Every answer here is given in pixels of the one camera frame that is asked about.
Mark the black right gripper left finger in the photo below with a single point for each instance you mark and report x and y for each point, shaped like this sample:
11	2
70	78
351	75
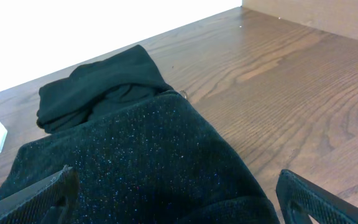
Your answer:
51	200

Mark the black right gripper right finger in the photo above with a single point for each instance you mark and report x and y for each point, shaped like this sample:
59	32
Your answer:
301	201

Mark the plain black garment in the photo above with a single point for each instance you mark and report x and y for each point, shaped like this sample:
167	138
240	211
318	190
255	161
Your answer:
96	89

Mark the black glittery garment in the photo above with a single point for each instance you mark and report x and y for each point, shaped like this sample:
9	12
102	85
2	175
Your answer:
158	161

